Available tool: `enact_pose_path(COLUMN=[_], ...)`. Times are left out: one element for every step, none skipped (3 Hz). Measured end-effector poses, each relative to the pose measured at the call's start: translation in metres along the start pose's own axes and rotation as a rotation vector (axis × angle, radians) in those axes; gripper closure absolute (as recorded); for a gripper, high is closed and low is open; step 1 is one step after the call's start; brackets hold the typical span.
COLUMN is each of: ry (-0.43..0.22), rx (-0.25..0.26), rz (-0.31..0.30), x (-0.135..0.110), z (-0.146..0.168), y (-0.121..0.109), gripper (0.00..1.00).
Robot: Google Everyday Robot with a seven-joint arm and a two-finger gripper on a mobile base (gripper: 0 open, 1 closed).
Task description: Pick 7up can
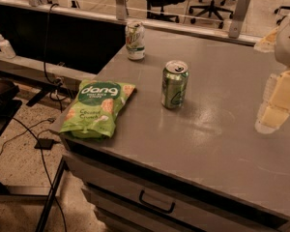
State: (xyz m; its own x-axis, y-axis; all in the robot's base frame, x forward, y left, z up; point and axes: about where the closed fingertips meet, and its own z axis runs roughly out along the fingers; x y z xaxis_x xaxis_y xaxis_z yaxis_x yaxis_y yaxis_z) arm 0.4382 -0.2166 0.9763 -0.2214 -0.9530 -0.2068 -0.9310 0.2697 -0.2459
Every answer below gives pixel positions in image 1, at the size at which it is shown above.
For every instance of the white 7up can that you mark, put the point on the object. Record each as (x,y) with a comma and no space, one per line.
(135,44)

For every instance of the green soda can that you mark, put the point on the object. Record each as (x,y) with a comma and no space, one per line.
(175,76)

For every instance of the grey drawer with black handle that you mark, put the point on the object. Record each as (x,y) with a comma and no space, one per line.
(125,201)

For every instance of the metal glass bracket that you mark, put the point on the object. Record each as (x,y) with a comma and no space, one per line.
(121,9)
(239,16)

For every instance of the green dang chips bag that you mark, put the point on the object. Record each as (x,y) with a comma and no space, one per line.
(94,111)

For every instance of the black power adapter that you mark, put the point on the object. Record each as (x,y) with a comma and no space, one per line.
(44,144)

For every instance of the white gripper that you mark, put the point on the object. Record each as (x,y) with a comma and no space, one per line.
(288,43)

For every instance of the clear sanitizer bottle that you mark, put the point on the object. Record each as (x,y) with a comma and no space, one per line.
(6,48)

